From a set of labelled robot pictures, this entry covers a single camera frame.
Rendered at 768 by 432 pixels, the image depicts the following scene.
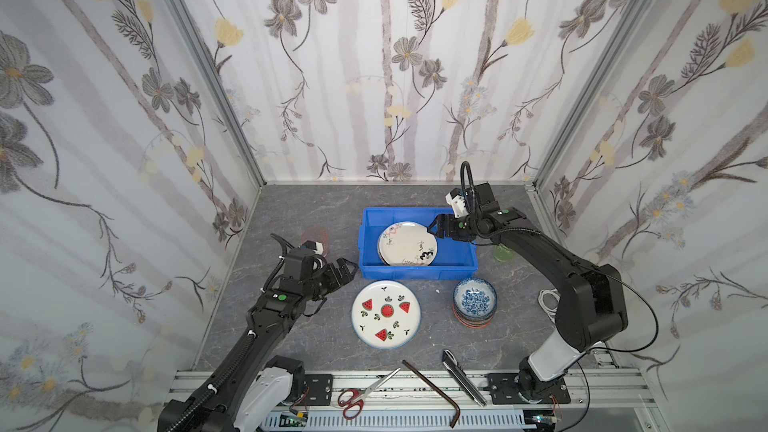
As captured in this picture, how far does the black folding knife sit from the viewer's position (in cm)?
74

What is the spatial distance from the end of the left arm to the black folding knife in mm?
344

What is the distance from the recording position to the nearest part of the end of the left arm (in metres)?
0.62
